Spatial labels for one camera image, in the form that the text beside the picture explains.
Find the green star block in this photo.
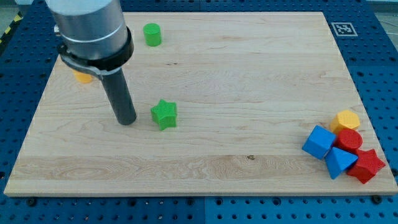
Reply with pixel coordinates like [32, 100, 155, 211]
[150, 99, 177, 131]

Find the yellow block behind arm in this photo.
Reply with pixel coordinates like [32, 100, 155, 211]
[72, 70, 93, 83]

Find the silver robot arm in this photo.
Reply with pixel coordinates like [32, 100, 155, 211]
[45, 0, 134, 81]

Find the blue cube block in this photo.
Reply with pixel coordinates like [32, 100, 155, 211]
[302, 125, 336, 160]

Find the red star block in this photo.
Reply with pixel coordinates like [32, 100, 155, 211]
[347, 149, 386, 184]

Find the wooden board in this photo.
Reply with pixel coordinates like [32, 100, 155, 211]
[4, 12, 397, 197]

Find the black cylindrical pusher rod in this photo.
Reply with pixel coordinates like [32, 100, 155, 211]
[101, 68, 137, 126]

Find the green cylinder block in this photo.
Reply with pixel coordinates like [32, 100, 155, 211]
[143, 23, 162, 47]

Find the yellow hexagon block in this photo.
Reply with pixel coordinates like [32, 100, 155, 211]
[330, 110, 361, 134]

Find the blue triangle block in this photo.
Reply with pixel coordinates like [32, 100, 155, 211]
[325, 147, 358, 179]

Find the red cylinder block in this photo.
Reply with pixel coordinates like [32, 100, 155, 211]
[334, 129, 363, 154]

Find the white fiducial marker tag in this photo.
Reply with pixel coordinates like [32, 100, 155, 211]
[331, 22, 358, 37]

